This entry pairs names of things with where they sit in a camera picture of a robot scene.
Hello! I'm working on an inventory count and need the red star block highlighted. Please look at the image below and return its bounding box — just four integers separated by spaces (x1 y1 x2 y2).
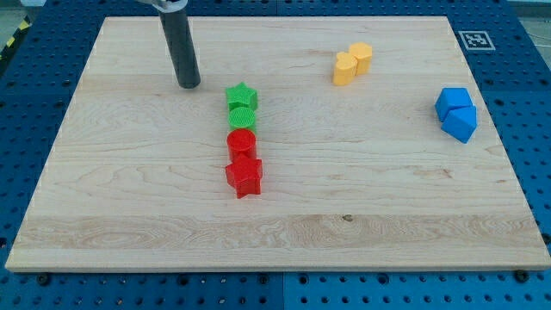
226 155 263 199

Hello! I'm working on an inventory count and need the red circle block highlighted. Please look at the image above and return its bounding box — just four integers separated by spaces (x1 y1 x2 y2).
226 128 257 162

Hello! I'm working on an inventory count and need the green circle block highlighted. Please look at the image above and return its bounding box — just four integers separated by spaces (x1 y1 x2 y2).
228 107 256 133

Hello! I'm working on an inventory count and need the green star block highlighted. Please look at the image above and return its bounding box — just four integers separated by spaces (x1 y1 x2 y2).
226 82 258 111

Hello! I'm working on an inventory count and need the light wooden board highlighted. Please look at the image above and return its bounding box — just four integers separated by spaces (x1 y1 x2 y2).
6 16 550 273

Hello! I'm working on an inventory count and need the yellow heart block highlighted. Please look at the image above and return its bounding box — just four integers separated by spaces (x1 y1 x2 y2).
332 52 357 86

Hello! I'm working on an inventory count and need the yellow hexagon block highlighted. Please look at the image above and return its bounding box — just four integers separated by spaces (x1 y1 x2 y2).
349 42 373 75

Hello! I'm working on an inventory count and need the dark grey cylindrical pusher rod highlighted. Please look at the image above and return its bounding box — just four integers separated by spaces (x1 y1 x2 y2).
159 9 201 90

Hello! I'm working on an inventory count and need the blue cube block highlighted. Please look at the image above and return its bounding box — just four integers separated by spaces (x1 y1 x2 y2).
435 87 473 122

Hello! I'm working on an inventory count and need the blue triangle block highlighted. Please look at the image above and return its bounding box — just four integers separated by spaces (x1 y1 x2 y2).
441 106 478 144

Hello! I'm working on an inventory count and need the white fiducial marker tag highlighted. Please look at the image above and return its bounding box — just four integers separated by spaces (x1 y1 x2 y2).
458 30 495 51

